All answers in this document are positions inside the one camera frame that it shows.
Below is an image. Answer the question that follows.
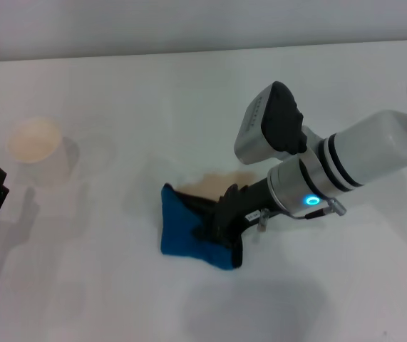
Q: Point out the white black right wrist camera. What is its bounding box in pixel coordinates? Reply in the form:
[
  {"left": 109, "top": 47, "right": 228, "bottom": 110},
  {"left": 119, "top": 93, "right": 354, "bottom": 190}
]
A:
[{"left": 233, "top": 81, "right": 306, "bottom": 166}]

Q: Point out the blue rag with black trim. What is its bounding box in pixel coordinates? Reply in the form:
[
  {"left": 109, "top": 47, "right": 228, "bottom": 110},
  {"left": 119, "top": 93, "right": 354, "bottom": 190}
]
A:
[{"left": 159, "top": 182, "right": 245, "bottom": 271}]

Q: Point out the large brown water stain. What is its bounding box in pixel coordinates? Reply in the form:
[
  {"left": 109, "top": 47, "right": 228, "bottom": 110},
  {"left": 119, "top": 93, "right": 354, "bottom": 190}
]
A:
[{"left": 180, "top": 170, "right": 258, "bottom": 200}]

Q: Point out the white paper cup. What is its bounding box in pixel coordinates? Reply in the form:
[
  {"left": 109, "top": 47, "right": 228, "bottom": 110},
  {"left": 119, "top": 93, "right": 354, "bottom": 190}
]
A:
[{"left": 6, "top": 115, "right": 72, "bottom": 188}]

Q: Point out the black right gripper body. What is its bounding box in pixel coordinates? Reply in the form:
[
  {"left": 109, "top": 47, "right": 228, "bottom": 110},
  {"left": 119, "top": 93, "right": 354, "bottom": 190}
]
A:
[{"left": 212, "top": 177, "right": 277, "bottom": 250}]

